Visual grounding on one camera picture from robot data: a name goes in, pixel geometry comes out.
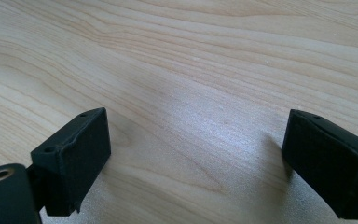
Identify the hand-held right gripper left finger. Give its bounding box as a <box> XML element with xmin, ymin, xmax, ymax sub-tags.
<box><xmin>26</xmin><ymin>106</ymin><xmax>112</xmax><ymax>217</ymax></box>

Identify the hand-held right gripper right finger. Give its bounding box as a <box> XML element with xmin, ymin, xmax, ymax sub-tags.
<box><xmin>281</xmin><ymin>108</ymin><xmax>358</xmax><ymax>221</ymax></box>

